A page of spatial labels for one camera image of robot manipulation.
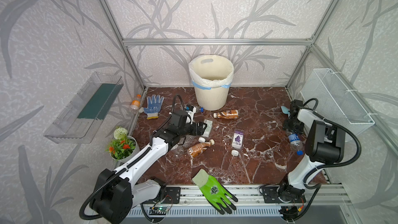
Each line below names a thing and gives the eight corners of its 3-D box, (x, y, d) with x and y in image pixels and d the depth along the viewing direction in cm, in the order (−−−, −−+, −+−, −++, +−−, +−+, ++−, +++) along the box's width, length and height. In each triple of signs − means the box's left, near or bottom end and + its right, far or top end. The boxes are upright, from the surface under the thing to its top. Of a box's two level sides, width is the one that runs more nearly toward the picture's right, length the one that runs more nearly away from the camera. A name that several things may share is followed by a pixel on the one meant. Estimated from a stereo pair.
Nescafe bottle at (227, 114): (213, 120, 104) (214, 115, 99) (213, 114, 107) (213, 109, 102) (237, 120, 104) (238, 115, 99) (236, 114, 107) (238, 109, 102)
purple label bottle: (229, 155, 89) (230, 152, 85) (233, 129, 99) (234, 126, 96) (240, 157, 88) (241, 154, 84) (243, 131, 98) (244, 128, 95)
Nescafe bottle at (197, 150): (190, 160, 86) (189, 156, 82) (187, 153, 89) (186, 149, 84) (215, 147, 92) (215, 143, 87) (211, 140, 94) (211, 136, 89)
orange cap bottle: (129, 110, 109) (128, 108, 107) (135, 95, 117) (134, 94, 116) (138, 110, 109) (137, 108, 107) (143, 96, 117) (143, 94, 116)
